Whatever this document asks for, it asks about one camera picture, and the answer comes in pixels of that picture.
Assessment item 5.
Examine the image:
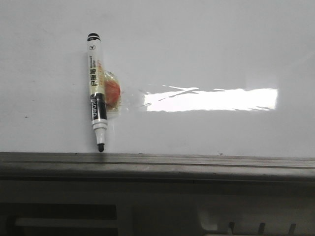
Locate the red magnet taped to marker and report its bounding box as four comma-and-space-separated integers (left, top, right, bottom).
98, 60, 122, 119

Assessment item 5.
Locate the white and black whiteboard marker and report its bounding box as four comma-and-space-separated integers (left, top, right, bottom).
87, 33, 108, 152

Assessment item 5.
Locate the white whiteboard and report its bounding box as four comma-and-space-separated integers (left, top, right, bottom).
0, 0, 315, 158

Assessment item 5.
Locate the white plastic appliance below board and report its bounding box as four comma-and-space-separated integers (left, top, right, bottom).
0, 180, 315, 236

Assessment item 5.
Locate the grey aluminium whiteboard frame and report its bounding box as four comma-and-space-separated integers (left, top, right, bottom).
0, 152, 315, 182

